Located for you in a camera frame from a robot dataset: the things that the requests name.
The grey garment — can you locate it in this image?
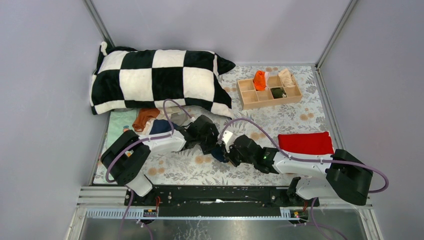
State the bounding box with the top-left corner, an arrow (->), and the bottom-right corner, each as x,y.
170,112 -> 191,127

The cream beige garment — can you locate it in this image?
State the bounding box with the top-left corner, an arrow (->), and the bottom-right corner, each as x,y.
136,108 -> 167,135

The mint green printed cloth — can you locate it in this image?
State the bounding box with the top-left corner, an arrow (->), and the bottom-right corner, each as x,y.
104,109 -> 138,150

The navy underwear orange trim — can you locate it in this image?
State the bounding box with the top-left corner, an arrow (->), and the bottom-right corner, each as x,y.
210,146 -> 229,163

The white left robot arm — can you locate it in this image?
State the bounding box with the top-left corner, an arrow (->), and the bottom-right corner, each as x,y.
100,115 -> 219,206

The wooden compartment organizer box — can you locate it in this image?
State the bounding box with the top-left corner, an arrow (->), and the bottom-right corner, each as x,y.
236,74 -> 303,110

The rust brown garment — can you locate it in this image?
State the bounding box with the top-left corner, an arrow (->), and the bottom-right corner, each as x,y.
132,108 -> 160,132

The red folded cloth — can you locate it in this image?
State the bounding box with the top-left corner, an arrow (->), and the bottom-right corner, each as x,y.
277,131 -> 335,155

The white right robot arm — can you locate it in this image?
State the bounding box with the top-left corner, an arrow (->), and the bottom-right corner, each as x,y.
220,130 -> 373,206

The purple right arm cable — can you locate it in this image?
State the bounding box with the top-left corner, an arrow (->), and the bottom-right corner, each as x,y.
216,118 -> 390,240

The rolled dark green garment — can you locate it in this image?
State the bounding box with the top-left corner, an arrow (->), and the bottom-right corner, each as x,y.
270,87 -> 287,99

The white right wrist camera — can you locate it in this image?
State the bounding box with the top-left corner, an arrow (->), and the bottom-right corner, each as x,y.
221,130 -> 236,150

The perforated metal cable tray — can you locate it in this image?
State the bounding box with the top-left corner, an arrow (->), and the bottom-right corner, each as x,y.
86,207 -> 310,220

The rolled beige garment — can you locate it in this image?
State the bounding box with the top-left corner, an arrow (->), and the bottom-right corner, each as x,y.
278,68 -> 295,88

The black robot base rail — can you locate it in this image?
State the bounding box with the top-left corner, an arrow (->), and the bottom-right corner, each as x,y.
124,185 -> 320,211

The orange underwear white trim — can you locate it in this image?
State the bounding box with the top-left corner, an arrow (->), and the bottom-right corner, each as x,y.
252,70 -> 269,91

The plain navy garment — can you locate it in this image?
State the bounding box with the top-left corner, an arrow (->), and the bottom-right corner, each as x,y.
148,119 -> 172,135

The black white checkered pillow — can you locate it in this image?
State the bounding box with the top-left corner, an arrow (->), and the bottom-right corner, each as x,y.
89,42 -> 236,118

